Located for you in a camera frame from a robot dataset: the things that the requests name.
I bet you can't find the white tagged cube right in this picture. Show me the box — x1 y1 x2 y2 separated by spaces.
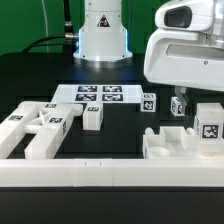
170 97 184 116

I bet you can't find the white thin cable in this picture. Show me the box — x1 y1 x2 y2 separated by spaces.
41 0 50 54

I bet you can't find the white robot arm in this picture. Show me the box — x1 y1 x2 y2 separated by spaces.
73 0 224 98

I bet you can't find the black cable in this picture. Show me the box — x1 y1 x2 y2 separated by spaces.
21 0 80 54

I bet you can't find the white fiducial marker plate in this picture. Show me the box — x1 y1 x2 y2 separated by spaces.
52 84 143 104

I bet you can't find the white chair back frame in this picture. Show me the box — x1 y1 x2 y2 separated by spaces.
0 101 83 160

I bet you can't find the white U-shaped fence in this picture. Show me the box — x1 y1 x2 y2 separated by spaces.
0 159 224 187

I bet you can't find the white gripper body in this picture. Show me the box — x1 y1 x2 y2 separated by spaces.
144 29 224 92

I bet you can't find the white chair seat part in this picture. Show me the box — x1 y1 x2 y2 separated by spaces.
142 125 224 160

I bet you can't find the white tagged cube left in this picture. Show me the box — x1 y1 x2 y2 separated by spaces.
141 93 156 112

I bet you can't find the white tagged cube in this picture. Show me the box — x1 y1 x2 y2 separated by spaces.
141 93 156 112
170 97 184 116

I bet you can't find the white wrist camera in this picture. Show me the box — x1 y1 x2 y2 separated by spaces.
155 0 215 31

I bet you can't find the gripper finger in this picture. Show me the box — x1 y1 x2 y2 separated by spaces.
175 86 189 114

